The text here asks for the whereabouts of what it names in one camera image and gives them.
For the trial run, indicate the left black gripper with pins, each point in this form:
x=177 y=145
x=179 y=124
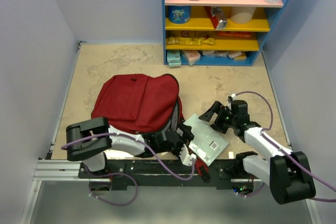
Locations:
x=186 y=135

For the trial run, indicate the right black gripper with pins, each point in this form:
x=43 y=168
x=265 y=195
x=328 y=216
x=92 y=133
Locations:
x=217 y=108

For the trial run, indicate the silver grey laptop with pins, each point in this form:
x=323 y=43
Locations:
x=207 y=143

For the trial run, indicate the red student backpack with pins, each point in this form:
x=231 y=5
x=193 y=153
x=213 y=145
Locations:
x=139 y=103

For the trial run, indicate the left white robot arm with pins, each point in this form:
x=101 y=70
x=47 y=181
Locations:
x=88 y=140

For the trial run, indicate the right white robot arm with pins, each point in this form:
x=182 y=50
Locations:
x=284 y=171

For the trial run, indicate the yellow sponge pack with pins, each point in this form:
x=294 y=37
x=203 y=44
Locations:
x=241 y=57

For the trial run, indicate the white orange tissue pack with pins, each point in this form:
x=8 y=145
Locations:
x=191 y=56

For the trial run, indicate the red silver snack bag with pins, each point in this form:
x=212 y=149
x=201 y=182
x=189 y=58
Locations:
x=218 y=18

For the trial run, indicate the teal tissue box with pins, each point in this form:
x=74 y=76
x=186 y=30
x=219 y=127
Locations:
x=173 y=58

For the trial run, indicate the orange flat box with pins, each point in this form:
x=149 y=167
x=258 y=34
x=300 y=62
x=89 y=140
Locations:
x=235 y=34

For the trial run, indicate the blue shelf unit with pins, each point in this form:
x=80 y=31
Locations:
x=200 y=25

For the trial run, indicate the yellow snack packet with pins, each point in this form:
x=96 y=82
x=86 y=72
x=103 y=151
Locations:
x=190 y=41

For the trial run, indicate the white cylindrical container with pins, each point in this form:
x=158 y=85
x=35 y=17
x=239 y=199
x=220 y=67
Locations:
x=241 y=15

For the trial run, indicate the blue cartoon tin can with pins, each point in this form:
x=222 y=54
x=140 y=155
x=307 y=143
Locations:
x=179 y=14

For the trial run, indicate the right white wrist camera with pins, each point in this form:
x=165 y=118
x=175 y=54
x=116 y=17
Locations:
x=232 y=98

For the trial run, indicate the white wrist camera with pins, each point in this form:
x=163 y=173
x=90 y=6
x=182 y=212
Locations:
x=232 y=98
x=187 y=158

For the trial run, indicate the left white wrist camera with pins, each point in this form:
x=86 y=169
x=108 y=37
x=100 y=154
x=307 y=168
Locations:
x=187 y=158

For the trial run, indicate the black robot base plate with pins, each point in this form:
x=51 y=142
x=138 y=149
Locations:
x=220 y=174

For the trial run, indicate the aluminium frame rail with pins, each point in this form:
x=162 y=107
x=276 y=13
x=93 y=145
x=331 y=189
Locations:
x=62 y=170

